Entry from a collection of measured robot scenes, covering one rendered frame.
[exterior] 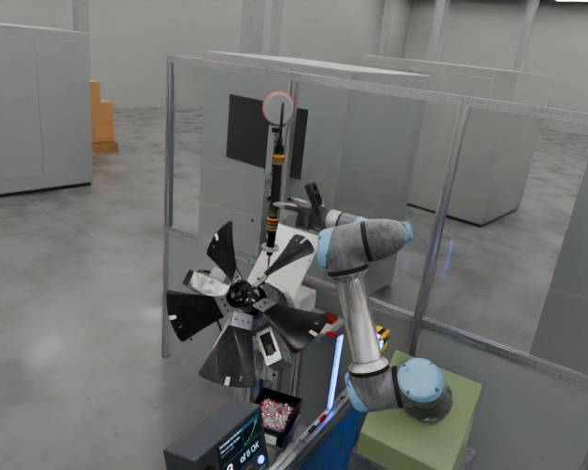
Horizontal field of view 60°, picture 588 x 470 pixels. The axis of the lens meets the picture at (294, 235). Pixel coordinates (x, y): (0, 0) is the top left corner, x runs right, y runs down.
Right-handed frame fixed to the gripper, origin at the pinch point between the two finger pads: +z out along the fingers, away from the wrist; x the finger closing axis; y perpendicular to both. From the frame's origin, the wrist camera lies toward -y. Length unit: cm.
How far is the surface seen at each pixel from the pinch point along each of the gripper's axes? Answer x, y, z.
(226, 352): -16, 61, 9
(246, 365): -12, 66, 1
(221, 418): -66, 40, -30
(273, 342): 0, 60, -2
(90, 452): -16, 164, 97
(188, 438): -76, 41, -28
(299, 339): -6, 49, -17
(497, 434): 72, 108, -87
